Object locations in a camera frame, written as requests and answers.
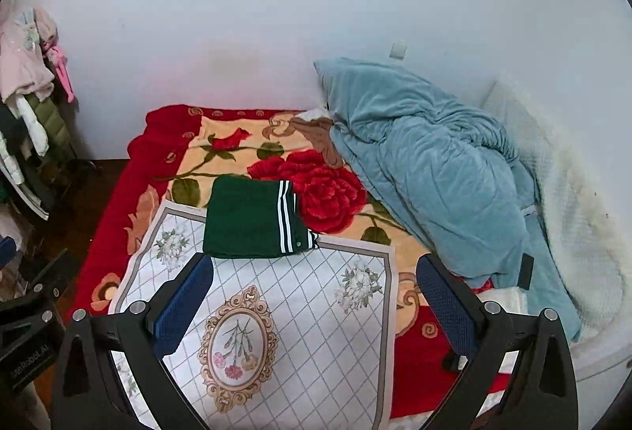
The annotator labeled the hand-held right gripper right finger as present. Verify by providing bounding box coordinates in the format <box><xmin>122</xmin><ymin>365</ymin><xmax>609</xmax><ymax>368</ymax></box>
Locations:
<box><xmin>416</xmin><ymin>253</ymin><xmax>579</xmax><ymax>430</ymax></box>

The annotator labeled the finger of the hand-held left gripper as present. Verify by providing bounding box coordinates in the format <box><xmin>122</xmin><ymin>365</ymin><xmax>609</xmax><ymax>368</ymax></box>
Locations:
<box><xmin>27</xmin><ymin>250</ymin><xmax>82</xmax><ymax>312</ymax></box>

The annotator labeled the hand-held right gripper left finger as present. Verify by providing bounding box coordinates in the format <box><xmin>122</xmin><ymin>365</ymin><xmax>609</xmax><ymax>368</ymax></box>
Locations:
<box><xmin>56</xmin><ymin>253</ymin><xmax>215</xmax><ymax>430</ymax></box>

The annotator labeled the dark green striped sweater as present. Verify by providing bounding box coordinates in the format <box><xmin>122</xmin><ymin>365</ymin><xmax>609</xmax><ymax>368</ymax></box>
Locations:
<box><xmin>202</xmin><ymin>174</ymin><xmax>320</xmax><ymax>259</ymax></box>

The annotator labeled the pile of assorted clothes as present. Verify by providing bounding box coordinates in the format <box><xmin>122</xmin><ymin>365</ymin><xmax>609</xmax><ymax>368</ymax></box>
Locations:
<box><xmin>0</xmin><ymin>6</ymin><xmax>80</xmax><ymax>223</ymax></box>

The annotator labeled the small black device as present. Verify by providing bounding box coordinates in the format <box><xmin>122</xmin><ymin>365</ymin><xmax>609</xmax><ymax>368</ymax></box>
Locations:
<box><xmin>518</xmin><ymin>253</ymin><xmax>535</xmax><ymax>291</ymax></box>

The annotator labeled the white lattice printed mat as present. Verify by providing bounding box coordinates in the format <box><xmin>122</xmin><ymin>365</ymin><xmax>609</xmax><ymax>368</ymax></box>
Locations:
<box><xmin>107</xmin><ymin>200</ymin><xmax>399</xmax><ymax>430</ymax></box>

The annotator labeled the light blue quilt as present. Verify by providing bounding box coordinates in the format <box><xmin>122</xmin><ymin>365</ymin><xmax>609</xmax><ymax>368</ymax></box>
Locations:
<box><xmin>313</xmin><ymin>57</ymin><xmax>584</xmax><ymax>343</ymax></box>

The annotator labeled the white bed mattress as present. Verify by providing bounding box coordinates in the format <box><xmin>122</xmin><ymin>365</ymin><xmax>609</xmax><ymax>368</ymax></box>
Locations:
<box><xmin>568</xmin><ymin>331</ymin><xmax>632</xmax><ymax>384</ymax></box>

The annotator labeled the white fluffy blanket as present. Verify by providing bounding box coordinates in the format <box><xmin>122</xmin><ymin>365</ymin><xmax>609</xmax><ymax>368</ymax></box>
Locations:
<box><xmin>480</xmin><ymin>73</ymin><xmax>624</xmax><ymax>362</ymax></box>

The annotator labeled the red floral blanket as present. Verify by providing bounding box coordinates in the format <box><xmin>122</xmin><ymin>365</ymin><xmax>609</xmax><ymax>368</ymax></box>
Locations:
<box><xmin>64</xmin><ymin>104</ymin><xmax>517</xmax><ymax>422</ymax></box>

